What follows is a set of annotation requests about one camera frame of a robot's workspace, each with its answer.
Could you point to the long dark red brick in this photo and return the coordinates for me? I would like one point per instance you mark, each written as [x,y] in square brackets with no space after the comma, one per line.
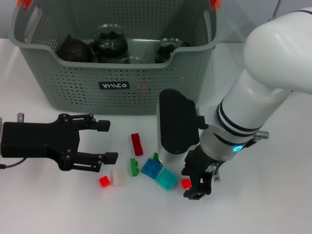
[137,145]

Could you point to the red sloped toy brick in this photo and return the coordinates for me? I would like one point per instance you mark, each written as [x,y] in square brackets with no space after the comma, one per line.
[142,92]

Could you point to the grey-green perforated storage basket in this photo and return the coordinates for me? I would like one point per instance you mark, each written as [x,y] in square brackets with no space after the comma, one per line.
[73,97]

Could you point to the small black clay teapot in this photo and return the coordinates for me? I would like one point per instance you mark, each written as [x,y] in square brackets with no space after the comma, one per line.
[73,50]

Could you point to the translucent white toy brick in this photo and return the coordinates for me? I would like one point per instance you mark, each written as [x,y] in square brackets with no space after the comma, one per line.
[117,178]

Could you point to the blue square toy brick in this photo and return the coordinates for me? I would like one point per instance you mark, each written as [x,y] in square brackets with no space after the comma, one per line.
[151,168]

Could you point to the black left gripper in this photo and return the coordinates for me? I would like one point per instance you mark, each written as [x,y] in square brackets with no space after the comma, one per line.
[36,139]

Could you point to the small green toy brick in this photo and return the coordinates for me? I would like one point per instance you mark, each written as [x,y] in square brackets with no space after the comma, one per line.
[134,168]

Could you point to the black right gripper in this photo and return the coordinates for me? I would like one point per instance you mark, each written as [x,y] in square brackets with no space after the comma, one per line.
[197,163]

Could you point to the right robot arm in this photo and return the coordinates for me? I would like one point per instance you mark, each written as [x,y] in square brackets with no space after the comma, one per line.
[256,97]

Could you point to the small red toy brick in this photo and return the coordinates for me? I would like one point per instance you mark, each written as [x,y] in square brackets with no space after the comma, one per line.
[186,183]
[104,181]

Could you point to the teal square toy brick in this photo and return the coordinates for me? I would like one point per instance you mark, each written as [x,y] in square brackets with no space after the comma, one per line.
[166,180]

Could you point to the glass jar dark lid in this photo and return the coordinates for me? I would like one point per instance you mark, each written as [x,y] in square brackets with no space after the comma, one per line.
[111,36]

